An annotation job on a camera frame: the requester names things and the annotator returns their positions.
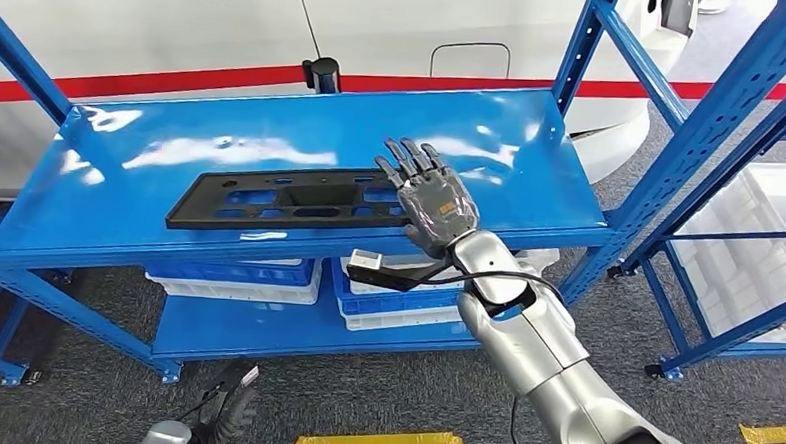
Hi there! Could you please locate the red barrier belt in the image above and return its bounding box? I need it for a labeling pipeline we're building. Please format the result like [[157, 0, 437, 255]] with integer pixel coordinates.
[[0, 47, 786, 141]]

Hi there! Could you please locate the white car body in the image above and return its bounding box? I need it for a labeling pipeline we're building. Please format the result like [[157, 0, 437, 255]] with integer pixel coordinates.
[[0, 0, 702, 231]]

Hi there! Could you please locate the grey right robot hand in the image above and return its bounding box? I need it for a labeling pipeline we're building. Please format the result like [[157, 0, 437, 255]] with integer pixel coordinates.
[[369, 136, 484, 262]]

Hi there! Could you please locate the black stanchion post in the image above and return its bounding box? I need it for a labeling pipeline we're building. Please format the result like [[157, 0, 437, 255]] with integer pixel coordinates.
[[301, 56, 343, 97]]

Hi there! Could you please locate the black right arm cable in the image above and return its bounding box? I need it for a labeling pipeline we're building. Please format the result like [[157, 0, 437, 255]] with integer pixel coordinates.
[[429, 267, 568, 306]]

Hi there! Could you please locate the black plastic plate bracket part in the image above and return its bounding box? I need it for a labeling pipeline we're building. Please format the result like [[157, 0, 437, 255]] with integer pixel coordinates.
[[164, 159, 415, 241]]

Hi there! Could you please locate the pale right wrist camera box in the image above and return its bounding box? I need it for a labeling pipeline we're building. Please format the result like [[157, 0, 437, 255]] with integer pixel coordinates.
[[349, 248, 385, 272]]

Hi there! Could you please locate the black right camera bracket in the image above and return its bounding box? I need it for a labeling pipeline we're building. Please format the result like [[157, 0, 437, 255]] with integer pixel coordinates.
[[345, 254, 478, 299]]

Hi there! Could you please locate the black hanging cable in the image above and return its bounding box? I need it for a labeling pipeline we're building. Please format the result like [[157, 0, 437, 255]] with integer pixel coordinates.
[[507, 396, 524, 444]]

